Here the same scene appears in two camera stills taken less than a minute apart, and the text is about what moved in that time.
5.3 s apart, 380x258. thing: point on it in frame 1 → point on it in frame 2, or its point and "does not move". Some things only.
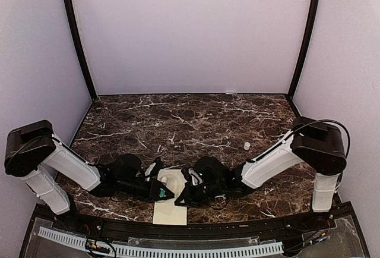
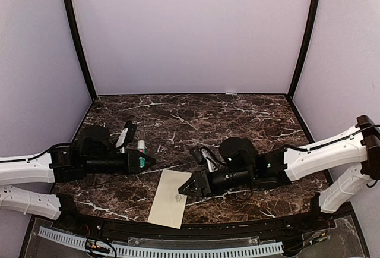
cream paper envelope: [165, 211] does not move
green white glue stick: [162, 192] → [141, 148]
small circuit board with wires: [91, 244] does not move
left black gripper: [154, 190] → [132, 162]
